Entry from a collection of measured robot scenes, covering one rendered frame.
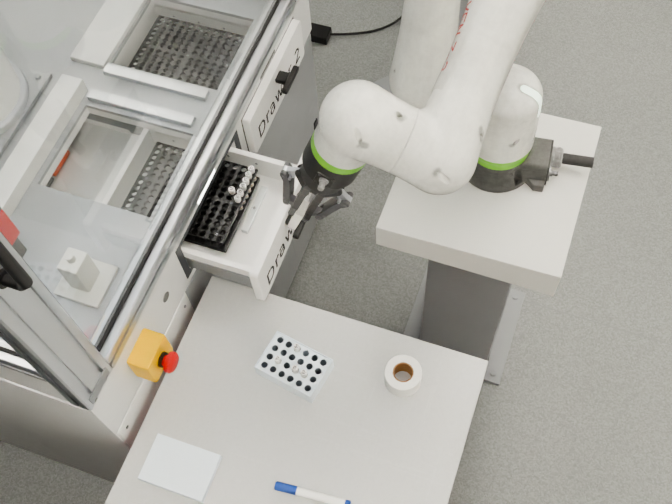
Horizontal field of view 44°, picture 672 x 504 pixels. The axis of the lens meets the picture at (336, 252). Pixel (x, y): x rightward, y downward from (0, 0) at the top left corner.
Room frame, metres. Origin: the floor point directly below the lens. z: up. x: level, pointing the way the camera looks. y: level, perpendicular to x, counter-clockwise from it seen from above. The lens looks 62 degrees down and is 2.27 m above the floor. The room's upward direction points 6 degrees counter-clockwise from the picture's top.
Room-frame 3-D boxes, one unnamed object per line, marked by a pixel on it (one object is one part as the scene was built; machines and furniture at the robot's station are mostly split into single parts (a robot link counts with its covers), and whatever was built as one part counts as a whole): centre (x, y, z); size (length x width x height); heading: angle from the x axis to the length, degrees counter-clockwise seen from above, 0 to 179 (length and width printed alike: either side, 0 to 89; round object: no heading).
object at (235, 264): (0.91, 0.28, 0.86); 0.40 x 0.26 x 0.06; 65
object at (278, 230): (0.82, 0.09, 0.87); 0.29 x 0.02 x 0.11; 155
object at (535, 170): (0.92, -0.40, 0.87); 0.26 x 0.15 x 0.06; 71
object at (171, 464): (0.40, 0.32, 0.77); 0.13 x 0.09 x 0.02; 65
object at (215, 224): (0.91, 0.28, 0.87); 0.22 x 0.18 x 0.06; 65
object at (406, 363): (0.52, -0.10, 0.78); 0.07 x 0.07 x 0.04
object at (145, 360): (0.58, 0.35, 0.88); 0.07 x 0.05 x 0.07; 155
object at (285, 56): (1.17, 0.09, 0.87); 0.29 x 0.02 x 0.11; 155
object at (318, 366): (0.56, 0.10, 0.78); 0.12 x 0.08 x 0.04; 55
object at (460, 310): (0.94, -0.35, 0.38); 0.30 x 0.30 x 0.76; 65
